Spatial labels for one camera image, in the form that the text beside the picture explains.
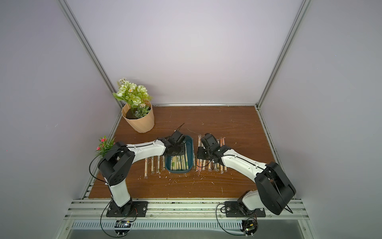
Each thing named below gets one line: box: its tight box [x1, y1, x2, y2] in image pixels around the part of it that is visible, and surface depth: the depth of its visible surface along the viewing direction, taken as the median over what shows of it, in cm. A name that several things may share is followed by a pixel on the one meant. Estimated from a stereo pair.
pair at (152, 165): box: [151, 156, 155, 175], surface depth 89 cm
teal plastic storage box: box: [165, 134, 194, 174], surface depth 90 cm
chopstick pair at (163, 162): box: [162, 155, 166, 170], surface depth 91 cm
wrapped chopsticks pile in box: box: [170, 146, 190, 171], surface depth 90 cm
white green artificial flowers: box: [112, 77, 154, 119], surface depth 91 cm
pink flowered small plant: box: [95, 135, 117, 158], surface depth 85 cm
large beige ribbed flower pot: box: [121, 100, 155, 133], surface depth 95 cm
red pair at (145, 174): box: [143, 157, 148, 180], surface depth 87 cm
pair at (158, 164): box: [156, 155, 161, 174], surface depth 90 cm
